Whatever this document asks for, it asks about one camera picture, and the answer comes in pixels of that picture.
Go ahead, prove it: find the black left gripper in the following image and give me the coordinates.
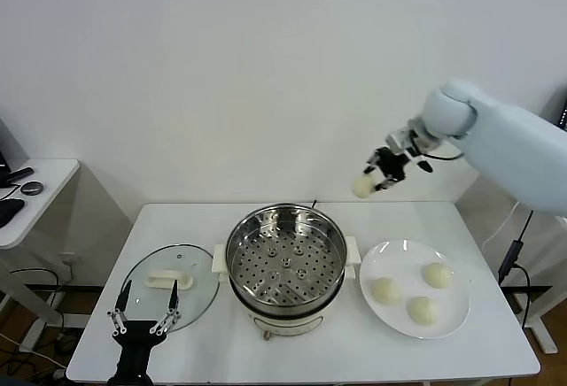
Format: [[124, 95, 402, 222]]
[[105, 279, 183, 385]]

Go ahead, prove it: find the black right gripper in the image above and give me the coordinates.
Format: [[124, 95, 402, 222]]
[[363, 146, 408, 193]]

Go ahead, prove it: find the white steamed baozi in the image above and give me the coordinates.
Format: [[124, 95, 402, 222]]
[[407, 297, 441, 326], [423, 263, 456, 290], [351, 173, 378, 199], [369, 277, 402, 305]]

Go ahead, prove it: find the glass lid with cream handle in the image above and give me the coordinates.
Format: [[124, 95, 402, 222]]
[[120, 243, 221, 335]]

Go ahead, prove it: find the black computer mouse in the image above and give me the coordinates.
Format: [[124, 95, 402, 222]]
[[0, 198, 26, 228]]

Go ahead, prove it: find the perforated stainless steel steamer basket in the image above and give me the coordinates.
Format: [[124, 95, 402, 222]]
[[225, 203, 350, 308]]

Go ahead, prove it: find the stainless steel steamer pot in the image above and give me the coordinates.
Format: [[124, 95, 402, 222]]
[[213, 237, 362, 342]]

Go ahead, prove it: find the white round plate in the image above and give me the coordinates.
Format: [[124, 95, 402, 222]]
[[359, 239, 471, 340]]

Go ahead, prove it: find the white side table with label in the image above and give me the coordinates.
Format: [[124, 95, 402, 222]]
[[455, 173, 567, 356]]

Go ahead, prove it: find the white rounded side table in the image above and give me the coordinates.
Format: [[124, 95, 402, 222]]
[[0, 158, 135, 354]]

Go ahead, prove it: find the black remote stick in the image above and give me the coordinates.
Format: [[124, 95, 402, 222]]
[[6, 166, 35, 182]]

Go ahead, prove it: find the black laptop with grey keyboard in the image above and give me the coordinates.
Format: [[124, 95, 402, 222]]
[[555, 89, 567, 130]]

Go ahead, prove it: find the laptop with purple screen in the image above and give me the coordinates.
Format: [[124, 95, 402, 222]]
[[0, 116, 32, 190]]

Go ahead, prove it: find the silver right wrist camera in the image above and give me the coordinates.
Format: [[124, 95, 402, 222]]
[[384, 127, 434, 173]]

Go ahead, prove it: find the black floor cable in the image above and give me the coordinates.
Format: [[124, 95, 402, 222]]
[[8, 268, 66, 332]]

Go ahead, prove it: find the white cable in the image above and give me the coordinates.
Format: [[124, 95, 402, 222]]
[[481, 202, 520, 252]]

